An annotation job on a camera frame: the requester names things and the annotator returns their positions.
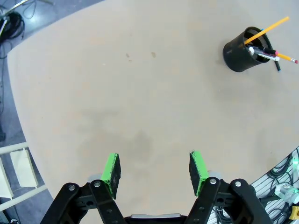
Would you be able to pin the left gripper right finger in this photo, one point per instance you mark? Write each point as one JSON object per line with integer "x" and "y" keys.
{"x": 205, "y": 193}

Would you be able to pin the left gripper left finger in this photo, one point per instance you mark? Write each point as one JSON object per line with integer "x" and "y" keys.
{"x": 106, "y": 186}

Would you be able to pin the black marker with blue tip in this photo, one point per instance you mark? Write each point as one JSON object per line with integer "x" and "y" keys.
{"x": 277, "y": 66}

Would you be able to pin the white pen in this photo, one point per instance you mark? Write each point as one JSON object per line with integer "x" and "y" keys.
{"x": 264, "y": 55}

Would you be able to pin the black pen with pink end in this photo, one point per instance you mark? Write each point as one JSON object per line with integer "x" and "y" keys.
{"x": 269, "y": 50}

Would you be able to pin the yellow pencil with pink eraser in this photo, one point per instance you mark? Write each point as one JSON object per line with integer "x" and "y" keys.
{"x": 288, "y": 58}

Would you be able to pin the black mesh pen holder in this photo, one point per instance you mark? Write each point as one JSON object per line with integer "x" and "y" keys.
{"x": 238, "y": 56}

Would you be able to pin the grey ribbed mat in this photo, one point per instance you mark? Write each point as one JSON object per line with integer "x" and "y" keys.
{"x": 264, "y": 182}

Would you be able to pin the clear plastic block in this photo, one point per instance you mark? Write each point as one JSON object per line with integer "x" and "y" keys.
{"x": 286, "y": 193}

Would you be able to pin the yellow connector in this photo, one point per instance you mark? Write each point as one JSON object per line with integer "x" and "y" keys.
{"x": 295, "y": 212}

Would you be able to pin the white metal frame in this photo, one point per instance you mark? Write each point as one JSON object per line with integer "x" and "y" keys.
{"x": 21, "y": 170}

